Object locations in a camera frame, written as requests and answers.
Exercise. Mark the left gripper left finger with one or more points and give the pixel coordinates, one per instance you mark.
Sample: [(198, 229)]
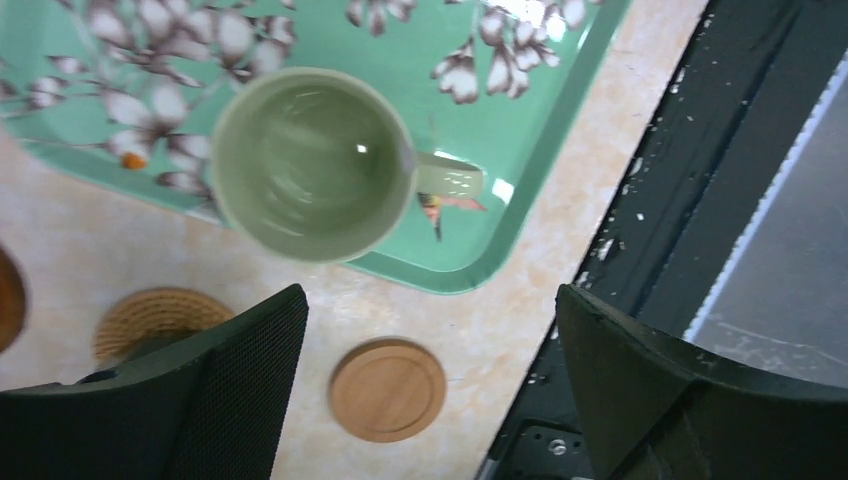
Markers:
[(209, 406)]

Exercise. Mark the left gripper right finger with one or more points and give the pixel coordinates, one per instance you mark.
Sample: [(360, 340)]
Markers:
[(653, 406)]

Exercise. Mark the light woven rattan coaster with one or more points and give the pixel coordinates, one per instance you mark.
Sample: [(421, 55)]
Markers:
[(387, 390), (152, 314)]

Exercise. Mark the brown wooden coaster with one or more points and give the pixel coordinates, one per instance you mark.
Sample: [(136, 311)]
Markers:
[(13, 301)]

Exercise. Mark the green floral serving tray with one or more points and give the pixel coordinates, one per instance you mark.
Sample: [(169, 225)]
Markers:
[(124, 94)]

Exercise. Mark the light green mug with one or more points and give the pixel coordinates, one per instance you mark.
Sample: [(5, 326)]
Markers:
[(317, 166)]

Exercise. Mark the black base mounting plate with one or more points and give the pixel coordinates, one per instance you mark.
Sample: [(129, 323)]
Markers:
[(749, 72)]

